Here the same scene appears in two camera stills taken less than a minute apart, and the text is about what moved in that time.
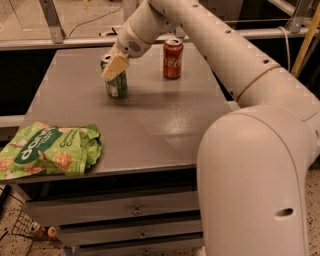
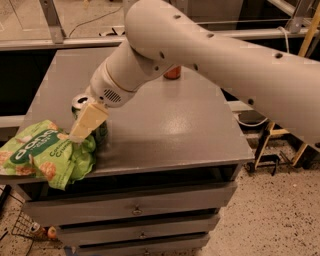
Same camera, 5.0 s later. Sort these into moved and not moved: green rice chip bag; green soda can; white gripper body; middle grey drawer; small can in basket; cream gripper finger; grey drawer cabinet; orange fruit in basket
Moved: green soda can; cream gripper finger; white gripper body; green rice chip bag
Not moved: grey drawer cabinet; small can in basket; middle grey drawer; orange fruit in basket
